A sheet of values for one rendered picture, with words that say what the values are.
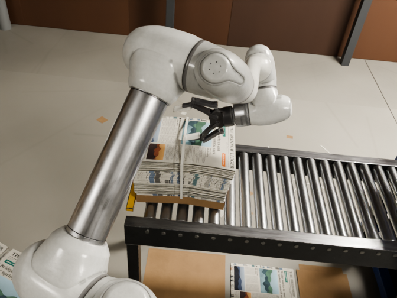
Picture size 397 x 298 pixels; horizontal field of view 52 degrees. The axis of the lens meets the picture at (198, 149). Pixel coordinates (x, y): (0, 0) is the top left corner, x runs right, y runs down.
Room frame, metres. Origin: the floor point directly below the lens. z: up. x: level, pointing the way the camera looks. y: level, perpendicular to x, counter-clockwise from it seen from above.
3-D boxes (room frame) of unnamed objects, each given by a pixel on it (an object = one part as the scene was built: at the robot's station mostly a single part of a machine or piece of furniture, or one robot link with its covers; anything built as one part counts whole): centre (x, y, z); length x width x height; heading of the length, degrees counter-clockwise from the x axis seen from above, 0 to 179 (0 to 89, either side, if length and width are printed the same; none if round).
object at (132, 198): (1.26, 0.25, 0.81); 0.43 x 0.03 x 0.02; 1
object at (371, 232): (1.26, -0.74, 0.77); 0.47 x 0.05 x 0.05; 1
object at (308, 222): (1.26, -0.48, 0.77); 0.47 x 0.05 x 0.05; 1
